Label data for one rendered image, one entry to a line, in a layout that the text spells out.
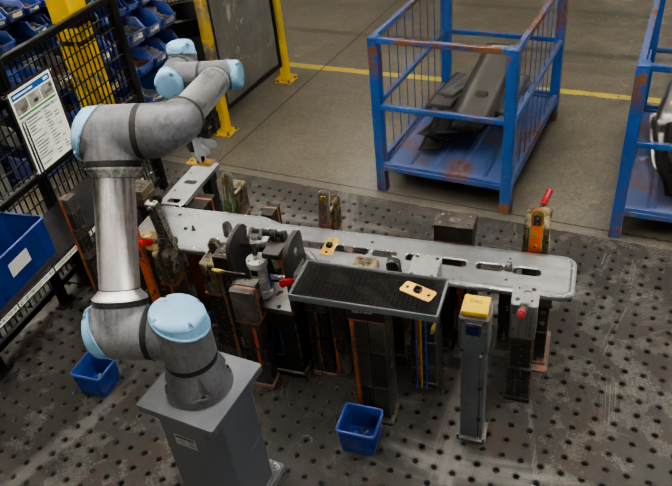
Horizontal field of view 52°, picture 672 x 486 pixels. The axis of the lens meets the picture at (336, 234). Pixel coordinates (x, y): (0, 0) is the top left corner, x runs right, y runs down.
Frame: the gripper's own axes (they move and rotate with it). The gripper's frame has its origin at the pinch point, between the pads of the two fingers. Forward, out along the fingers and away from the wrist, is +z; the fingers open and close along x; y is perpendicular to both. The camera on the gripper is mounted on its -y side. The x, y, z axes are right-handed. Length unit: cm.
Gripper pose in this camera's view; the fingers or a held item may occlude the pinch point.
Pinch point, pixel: (199, 157)
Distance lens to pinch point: 210.2
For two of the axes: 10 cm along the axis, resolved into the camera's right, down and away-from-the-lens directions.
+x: 3.3, -5.8, 7.4
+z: 0.9, 8.0, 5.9
